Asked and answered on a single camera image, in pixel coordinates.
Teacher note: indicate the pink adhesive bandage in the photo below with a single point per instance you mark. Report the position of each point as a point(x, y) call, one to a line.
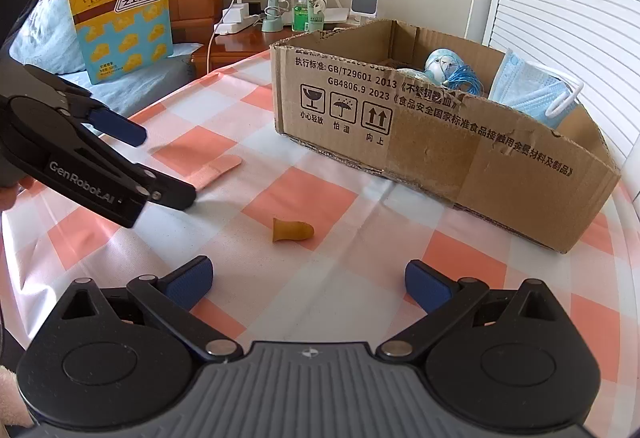
point(217, 168)

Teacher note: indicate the orange checked tablecloth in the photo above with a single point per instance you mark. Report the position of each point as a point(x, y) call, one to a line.
point(350, 228)

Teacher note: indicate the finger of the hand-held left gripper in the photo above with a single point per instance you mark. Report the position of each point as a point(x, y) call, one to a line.
point(120, 128)
point(170, 193)

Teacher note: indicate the white charger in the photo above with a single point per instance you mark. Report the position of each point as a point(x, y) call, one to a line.
point(239, 12)

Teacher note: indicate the blue face mask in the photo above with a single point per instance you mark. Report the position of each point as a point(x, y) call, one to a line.
point(530, 88)

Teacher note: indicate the orange foam earplug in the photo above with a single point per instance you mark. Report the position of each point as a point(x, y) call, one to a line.
point(292, 230)

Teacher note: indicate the green bottle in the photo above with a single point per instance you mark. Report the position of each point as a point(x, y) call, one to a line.
point(300, 15)

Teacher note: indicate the yellow snack bag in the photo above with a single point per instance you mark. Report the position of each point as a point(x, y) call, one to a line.
point(125, 13)

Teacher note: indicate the white power strip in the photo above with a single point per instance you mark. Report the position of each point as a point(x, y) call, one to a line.
point(240, 25)

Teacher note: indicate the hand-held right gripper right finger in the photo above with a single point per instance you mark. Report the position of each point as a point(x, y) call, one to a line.
point(425, 285)

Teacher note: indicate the wooden nightstand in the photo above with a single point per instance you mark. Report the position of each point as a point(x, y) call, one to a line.
point(240, 45)

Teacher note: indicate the pink fluffy cloth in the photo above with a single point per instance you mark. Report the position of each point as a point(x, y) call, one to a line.
point(7, 388)

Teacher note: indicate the blue and cream plush toy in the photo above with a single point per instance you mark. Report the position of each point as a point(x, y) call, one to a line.
point(442, 65)

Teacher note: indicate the cardboard box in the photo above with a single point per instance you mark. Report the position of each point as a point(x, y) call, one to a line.
point(450, 158)

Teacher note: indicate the light blue pillow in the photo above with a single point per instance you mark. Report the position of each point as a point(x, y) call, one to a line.
point(50, 38)

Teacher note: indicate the white cosmetic tube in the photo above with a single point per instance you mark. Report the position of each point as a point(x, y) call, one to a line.
point(316, 0)

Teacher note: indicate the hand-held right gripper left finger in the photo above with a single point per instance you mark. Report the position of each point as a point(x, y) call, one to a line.
point(192, 283)

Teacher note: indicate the white phone stand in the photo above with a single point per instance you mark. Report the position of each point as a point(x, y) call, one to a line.
point(364, 0)

